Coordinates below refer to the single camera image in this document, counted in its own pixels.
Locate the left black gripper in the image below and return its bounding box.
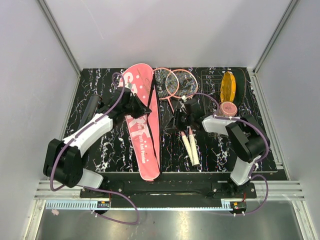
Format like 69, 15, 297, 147
123, 94, 152, 120

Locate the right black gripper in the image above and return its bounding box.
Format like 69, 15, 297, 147
165, 109, 194, 132

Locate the pink racket bag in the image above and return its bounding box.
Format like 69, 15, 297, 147
123, 63, 161, 182

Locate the black shuttlecock tube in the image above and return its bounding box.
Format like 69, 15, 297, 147
78, 94, 103, 130

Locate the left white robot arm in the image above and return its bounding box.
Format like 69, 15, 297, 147
43, 87, 152, 198

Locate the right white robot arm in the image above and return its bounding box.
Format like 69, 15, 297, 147
165, 99, 270, 199

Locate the right pink badminton racket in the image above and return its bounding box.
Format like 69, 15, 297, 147
173, 68, 200, 167

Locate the pink badminton racket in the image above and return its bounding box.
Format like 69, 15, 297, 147
153, 67, 180, 112
173, 68, 200, 167

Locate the left pink badminton racket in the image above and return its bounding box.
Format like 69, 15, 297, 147
153, 67, 180, 112

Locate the pink patterned cup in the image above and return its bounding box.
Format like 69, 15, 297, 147
217, 101, 238, 117

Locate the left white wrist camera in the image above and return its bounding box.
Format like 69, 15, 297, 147
125, 82, 133, 91

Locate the black wire basket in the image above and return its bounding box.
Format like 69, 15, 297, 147
201, 67, 258, 137

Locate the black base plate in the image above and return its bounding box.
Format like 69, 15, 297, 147
79, 171, 257, 208

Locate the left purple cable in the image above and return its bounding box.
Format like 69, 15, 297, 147
49, 72, 140, 225

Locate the purple cable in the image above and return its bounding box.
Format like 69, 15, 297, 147
49, 72, 140, 225
183, 92, 272, 216

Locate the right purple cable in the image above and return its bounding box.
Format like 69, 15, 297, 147
183, 92, 272, 216

